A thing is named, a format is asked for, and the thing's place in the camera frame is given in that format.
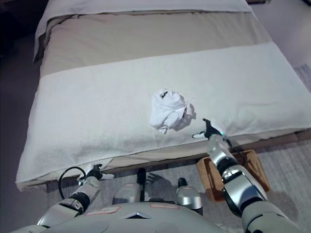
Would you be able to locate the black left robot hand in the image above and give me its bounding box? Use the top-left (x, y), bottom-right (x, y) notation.
top-left (85, 164), bottom-right (115, 181)

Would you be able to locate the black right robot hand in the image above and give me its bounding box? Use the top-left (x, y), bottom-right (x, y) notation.
top-left (192, 118), bottom-right (224, 140)

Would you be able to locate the brown wicker basket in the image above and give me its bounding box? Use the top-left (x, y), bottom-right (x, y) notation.
top-left (195, 149), bottom-right (271, 202)

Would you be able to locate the bed with white blanket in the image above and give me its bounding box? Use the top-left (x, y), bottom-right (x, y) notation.
top-left (17, 9), bottom-right (299, 192)

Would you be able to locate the silver left robot leg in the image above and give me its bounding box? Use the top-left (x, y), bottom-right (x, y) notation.
top-left (112, 183), bottom-right (142, 205)

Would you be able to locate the silver robot leg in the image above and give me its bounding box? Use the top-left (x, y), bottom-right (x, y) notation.
top-left (112, 183), bottom-right (142, 205)
top-left (175, 178), bottom-right (204, 216)

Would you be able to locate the crumpled white garment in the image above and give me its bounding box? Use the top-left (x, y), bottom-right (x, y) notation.
top-left (149, 87), bottom-right (197, 135)

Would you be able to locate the silver robot torso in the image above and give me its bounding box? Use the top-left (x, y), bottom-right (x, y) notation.
top-left (43, 200), bottom-right (246, 233)

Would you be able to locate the silver right robot leg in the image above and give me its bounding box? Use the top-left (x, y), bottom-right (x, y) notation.
top-left (175, 178), bottom-right (204, 216)

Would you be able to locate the white blanket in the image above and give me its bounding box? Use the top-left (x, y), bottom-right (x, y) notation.
top-left (15, 41), bottom-right (311, 185)

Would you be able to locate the white pillow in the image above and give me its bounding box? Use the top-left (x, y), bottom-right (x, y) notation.
top-left (33, 0), bottom-right (252, 57)

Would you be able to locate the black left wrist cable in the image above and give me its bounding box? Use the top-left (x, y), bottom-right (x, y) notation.
top-left (57, 166), bottom-right (86, 200)

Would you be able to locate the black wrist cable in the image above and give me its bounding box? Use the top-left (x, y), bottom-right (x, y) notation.
top-left (57, 166), bottom-right (86, 200)
top-left (223, 137), bottom-right (246, 166)

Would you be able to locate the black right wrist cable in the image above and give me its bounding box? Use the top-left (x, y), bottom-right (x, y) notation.
top-left (223, 137), bottom-right (246, 166)

